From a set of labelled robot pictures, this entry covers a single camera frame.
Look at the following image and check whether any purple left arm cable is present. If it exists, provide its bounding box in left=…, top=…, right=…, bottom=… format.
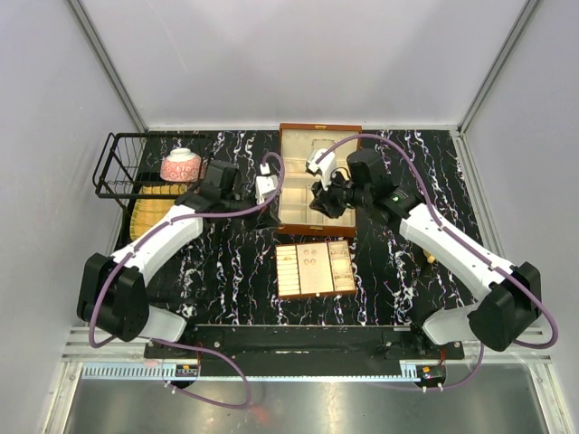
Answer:
left=88, top=152, right=286, bottom=410

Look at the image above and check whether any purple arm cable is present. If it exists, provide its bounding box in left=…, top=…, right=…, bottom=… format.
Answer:
left=316, top=133, right=558, bottom=392
left=88, top=152, right=286, bottom=410

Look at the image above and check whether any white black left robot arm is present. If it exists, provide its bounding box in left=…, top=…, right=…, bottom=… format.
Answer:
left=77, top=160, right=285, bottom=358

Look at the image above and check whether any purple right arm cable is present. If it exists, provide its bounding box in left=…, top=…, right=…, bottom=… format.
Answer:
left=316, top=133, right=558, bottom=392

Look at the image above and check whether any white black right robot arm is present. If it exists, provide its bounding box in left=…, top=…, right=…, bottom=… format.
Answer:
left=306, top=148, right=541, bottom=359

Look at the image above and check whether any pink patterned ceramic bowl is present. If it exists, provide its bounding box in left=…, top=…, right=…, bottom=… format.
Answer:
left=160, top=147, right=202, bottom=183

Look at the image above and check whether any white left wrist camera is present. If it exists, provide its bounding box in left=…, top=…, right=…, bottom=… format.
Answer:
left=254, top=163, right=279, bottom=204

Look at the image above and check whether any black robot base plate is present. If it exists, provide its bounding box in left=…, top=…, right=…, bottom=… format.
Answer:
left=144, top=323, right=467, bottom=376

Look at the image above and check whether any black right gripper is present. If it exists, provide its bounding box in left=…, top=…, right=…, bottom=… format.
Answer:
left=310, top=167, right=372, bottom=220

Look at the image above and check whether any black wire dish rack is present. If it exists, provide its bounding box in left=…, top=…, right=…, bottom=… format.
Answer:
left=92, top=131, right=215, bottom=212

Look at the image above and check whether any brown leather jewelry box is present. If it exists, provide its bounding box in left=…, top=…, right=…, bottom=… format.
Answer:
left=278, top=123, right=362, bottom=238

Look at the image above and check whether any brown jewelry tray insert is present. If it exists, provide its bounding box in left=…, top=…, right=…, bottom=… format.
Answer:
left=275, top=241, right=356, bottom=299

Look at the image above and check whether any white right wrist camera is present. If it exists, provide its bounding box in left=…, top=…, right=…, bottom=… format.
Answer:
left=305, top=148, right=337, bottom=191

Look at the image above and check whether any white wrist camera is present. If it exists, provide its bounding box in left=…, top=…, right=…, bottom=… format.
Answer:
left=254, top=163, right=279, bottom=204
left=305, top=148, right=337, bottom=191

